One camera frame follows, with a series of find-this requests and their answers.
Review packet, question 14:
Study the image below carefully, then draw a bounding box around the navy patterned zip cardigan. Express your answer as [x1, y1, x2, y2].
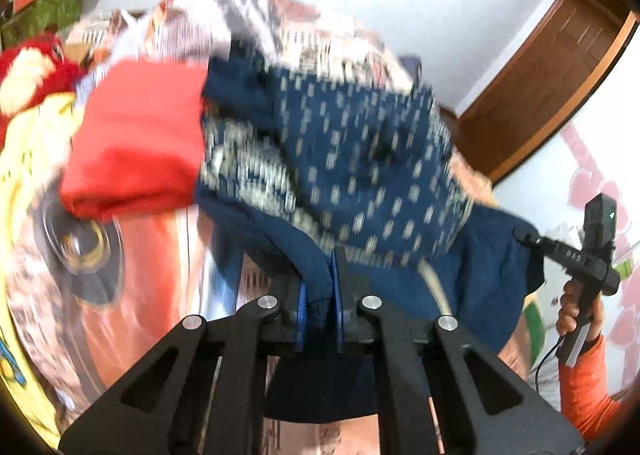
[194, 41, 544, 423]

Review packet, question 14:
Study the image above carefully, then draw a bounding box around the orange sleeved right forearm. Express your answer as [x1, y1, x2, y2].
[559, 336, 634, 442]

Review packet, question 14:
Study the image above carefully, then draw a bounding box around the person right hand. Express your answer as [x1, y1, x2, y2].
[555, 279, 605, 342]

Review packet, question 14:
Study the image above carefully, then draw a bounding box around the printed patchwork bed cover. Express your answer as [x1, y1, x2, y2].
[0, 0, 547, 455]

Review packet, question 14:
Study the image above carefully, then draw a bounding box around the wooden door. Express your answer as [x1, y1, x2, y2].
[456, 0, 630, 181]

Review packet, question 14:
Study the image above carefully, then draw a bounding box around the red folded garment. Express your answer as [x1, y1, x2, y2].
[60, 60, 206, 220]

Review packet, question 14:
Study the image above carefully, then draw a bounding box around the red plush toy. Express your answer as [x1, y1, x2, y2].
[0, 33, 87, 146]

